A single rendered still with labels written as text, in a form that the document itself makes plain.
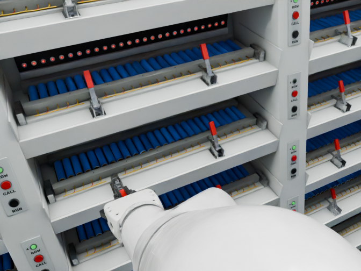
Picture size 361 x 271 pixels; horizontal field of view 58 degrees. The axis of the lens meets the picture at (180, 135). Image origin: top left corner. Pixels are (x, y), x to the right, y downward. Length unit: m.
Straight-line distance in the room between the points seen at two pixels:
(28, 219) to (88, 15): 0.43
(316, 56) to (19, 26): 0.69
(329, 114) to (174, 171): 0.50
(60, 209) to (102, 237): 0.18
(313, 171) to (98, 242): 0.69
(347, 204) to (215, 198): 0.99
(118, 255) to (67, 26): 0.57
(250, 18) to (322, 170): 0.53
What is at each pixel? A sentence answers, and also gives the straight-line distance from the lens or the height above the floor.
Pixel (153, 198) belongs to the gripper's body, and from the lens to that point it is 0.60.
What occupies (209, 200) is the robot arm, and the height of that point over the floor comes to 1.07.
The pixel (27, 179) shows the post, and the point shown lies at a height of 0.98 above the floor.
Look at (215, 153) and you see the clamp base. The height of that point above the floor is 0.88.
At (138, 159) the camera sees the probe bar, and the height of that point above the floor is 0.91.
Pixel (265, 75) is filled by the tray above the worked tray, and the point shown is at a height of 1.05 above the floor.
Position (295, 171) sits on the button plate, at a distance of 1.02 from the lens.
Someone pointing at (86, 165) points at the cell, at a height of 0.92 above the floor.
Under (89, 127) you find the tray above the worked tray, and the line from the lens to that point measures 0.69.
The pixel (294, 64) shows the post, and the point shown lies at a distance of 0.89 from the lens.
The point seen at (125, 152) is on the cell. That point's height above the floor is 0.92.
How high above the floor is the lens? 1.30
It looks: 25 degrees down
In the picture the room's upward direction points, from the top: 9 degrees counter-clockwise
